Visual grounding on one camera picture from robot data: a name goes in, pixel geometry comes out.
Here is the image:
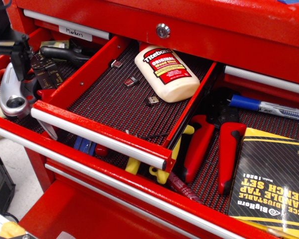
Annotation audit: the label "USB dongle in drawer middle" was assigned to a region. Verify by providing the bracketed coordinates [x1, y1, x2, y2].
[124, 76, 140, 87]

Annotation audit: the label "Titebond wood glue bottle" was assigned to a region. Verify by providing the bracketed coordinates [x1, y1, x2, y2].
[135, 42, 200, 103]

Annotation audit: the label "black USB dongle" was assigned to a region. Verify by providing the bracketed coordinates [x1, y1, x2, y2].
[145, 96, 159, 106]

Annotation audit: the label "USB dongle near drawer back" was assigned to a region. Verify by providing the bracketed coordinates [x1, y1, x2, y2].
[110, 60, 123, 68]

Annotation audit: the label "red handled crimping pliers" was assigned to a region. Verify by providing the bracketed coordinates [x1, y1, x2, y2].
[180, 87, 247, 195]

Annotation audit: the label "orange grey scissors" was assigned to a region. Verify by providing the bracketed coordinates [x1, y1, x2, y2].
[0, 68, 58, 141]

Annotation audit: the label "blue cap BIC marker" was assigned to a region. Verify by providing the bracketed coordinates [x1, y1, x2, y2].
[229, 95, 299, 121]

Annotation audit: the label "silver cabinet lock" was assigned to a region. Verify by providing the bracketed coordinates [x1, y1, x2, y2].
[156, 23, 170, 39]

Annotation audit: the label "red tool chest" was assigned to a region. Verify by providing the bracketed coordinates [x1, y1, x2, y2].
[0, 0, 299, 239]

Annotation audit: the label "silver box cutter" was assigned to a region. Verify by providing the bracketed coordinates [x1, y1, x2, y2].
[0, 63, 30, 119]

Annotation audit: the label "red round knob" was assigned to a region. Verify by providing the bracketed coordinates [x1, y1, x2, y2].
[95, 144, 109, 157]

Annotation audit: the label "black wire stripper tool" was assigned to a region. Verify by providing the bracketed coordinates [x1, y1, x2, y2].
[31, 54, 64, 90]

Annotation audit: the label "black yellow tap wrench package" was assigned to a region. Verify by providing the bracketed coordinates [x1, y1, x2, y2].
[228, 128, 299, 237]

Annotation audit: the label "black handled clamp tool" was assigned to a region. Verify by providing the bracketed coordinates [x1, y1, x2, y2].
[40, 40, 98, 67]

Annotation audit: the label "small red open drawer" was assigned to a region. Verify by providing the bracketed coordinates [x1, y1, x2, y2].
[31, 36, 217, 171]

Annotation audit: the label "white Markers label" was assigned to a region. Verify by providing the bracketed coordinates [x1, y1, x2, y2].
[58, 25, 93, 42]

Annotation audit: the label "yellow green packet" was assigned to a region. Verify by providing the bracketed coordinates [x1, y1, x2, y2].
[40, 40, 70, 49]

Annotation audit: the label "yellow handled tool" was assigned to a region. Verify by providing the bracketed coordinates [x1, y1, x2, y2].
[125, 125, 195, 184]

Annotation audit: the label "red tube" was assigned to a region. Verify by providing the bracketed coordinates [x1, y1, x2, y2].
[167, 172, 201, 203]

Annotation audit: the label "blue handled tool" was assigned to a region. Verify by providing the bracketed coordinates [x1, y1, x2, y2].
[73, 136, 96, 156]

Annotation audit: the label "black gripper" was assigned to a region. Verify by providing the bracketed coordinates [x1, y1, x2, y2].
[0, 0, 33, 81]

